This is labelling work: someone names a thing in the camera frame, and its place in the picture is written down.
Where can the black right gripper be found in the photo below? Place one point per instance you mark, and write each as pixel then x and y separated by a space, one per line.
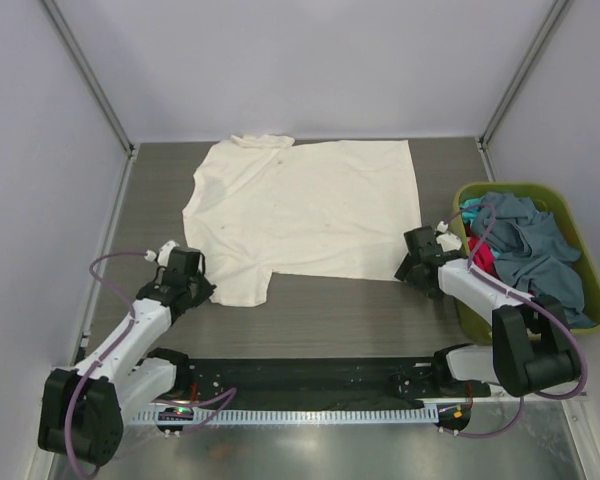
pixel 410 267

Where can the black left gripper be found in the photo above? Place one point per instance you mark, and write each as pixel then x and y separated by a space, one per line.
pixel 205 290

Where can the cream white t shirt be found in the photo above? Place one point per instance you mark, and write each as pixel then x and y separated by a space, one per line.
pixel 267 205

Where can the olive green plastic bin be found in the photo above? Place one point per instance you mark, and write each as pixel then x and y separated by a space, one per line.
pixel 545 199

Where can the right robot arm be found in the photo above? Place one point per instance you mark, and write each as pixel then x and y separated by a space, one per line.
pixel 532 349

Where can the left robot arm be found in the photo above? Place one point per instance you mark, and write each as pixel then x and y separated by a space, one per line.
pixel 85 407

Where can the red t shirt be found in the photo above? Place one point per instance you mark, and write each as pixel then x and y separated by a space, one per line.
pixel 483 255

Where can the teal t shirt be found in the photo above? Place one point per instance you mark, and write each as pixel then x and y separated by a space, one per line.
pixel 470 208

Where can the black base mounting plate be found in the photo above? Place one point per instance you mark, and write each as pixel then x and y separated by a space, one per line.
pixel 325 384

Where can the grey blue t shirt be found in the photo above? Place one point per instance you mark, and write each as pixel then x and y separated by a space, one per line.
pixel 531 253

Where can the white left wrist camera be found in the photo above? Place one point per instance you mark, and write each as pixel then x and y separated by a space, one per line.
pixel 162 255

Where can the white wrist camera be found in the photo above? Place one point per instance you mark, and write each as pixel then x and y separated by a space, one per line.
pixel 446 239
pixel 162 255

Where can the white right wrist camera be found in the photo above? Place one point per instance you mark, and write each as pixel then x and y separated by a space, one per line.
pixel 446 239

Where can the white slotted cable duct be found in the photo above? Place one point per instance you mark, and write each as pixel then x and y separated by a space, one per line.
pixel 164 416

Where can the left aluminium corner post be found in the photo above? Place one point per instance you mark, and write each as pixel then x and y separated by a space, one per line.
pixel 85 70

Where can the aluminium corner post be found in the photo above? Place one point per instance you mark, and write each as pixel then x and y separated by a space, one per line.
pixel 538 44
pixel 85 70

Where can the right aluminium corner post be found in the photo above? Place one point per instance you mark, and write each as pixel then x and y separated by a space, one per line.
pixel 538 44

